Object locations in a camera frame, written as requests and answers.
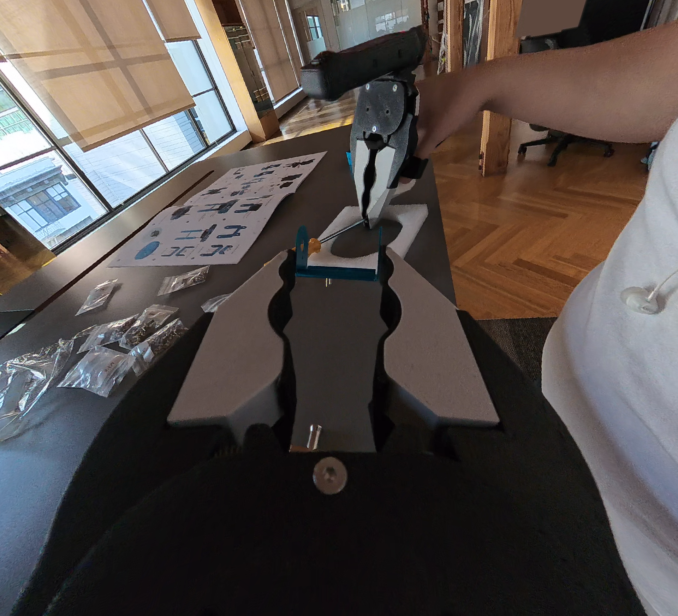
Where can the black office chair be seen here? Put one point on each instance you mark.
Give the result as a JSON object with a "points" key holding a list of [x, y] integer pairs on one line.
{"points": [[561, 142]]}

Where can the person's right forearm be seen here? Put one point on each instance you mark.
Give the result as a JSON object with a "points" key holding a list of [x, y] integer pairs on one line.
{"points": [[582, 86]]}

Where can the crumpled clear plastic bag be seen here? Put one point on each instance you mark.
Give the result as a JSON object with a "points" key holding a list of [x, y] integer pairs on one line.
{"points": [[26, 377]]}

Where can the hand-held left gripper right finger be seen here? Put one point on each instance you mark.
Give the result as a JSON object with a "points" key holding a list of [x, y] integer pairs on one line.
{"points": [[439, 361]]}

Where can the dark grey floor mat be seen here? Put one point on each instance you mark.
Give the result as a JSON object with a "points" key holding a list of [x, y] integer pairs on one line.
{"points": [[514, 346]]}

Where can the person's white shirt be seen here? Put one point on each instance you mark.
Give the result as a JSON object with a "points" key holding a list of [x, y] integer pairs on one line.
{"points": [[625, 414]]}

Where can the wooden pillar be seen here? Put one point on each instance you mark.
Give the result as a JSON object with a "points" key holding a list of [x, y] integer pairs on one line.
{"points": [[503, 6]]}

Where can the black desk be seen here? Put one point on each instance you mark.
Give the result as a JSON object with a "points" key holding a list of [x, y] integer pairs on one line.
{"points": [[328, 361]]}

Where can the small metal standoff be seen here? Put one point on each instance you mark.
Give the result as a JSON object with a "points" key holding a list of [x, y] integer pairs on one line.
{"points": [[313, 435]]}

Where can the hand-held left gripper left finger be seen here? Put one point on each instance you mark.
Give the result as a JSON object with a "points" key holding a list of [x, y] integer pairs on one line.
{"points": [[233, 361]]}

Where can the short beige roller blind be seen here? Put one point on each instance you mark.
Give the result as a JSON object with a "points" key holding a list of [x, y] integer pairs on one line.
{"points": [[167, 1]]}

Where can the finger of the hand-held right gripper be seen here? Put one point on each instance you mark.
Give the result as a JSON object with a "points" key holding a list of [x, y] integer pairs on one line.
{"points": [[361, 171], [386, 176]]}

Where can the group of small zip bags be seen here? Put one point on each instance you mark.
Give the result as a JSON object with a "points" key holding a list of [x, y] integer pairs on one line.
{"points": [[100, 369]]}

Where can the wooden window column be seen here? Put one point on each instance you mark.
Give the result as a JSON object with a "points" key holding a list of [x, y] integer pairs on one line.
{"points": [[228, 59]]}

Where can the white instruction booklet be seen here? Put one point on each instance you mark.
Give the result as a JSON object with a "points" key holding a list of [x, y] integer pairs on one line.
{"points": [[212, 224]]}

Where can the white foam pad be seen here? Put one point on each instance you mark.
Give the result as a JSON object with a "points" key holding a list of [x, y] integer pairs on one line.
{"points": [[413, 218]]}

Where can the long beige roller blind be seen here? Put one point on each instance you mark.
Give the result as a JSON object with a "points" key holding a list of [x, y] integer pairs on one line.
{"points": [[90, 54]]}

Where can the blue metal bracket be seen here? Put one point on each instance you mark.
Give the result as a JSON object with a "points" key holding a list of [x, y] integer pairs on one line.
{"points": [[339, 272]]}

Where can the person's right hand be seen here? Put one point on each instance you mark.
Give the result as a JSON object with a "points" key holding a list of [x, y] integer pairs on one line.
{"points": [[450, 102]]}

